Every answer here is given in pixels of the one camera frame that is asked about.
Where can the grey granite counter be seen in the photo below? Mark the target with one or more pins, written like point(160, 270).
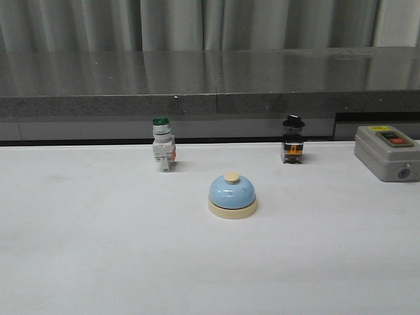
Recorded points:
point(208, 96)

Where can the grey curtain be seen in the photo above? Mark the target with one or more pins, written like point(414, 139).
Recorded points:
point(29, 26)

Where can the green pushbutton switch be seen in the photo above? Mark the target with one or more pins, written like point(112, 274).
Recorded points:
point(164, 147)

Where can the grey on-off switch box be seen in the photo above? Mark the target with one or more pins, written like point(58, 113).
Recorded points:
point(388, 153)

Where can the blue call bell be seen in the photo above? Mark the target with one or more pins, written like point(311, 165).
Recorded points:
point(232, 196)

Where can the black rotary selector switch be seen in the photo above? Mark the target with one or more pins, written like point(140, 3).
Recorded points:
point(292, 140)

